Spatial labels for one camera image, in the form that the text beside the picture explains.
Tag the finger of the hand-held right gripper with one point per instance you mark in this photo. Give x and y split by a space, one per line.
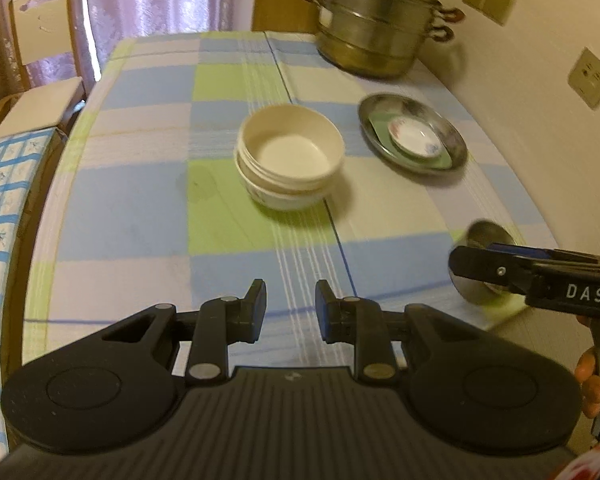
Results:
555 255
480 265

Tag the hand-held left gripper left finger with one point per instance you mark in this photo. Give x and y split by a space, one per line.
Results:
258 305

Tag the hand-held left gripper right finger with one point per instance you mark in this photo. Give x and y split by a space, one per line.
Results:
324 310

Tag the stainless steel bowl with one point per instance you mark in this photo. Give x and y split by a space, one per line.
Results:
485 232

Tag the white ceramic bowl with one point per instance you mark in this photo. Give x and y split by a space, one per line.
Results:
280 202

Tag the small floral white dish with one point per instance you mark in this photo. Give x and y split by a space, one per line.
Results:
410 135

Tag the cream round container bowl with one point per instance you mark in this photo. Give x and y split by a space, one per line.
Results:
290 155

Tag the green square plate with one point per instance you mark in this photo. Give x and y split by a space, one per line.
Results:
380 130

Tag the large stainless steel plate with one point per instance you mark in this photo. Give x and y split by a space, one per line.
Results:
410 105

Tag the person's right hand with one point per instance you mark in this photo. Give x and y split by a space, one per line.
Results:
592 390

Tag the checked tablecloth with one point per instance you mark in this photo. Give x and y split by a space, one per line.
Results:
130 210

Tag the red and white clothing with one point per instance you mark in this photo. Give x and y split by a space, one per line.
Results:
590 465

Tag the stainless steel steamer pot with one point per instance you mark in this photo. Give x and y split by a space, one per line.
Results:
370 25

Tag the blue grid cloth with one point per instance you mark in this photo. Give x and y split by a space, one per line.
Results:
0 200

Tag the cream wooden chair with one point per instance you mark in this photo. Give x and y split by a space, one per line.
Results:
40 105

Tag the purple lace curtain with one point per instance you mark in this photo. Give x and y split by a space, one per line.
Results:
155 0

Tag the beige wall socket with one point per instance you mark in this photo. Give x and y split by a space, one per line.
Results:
590 77

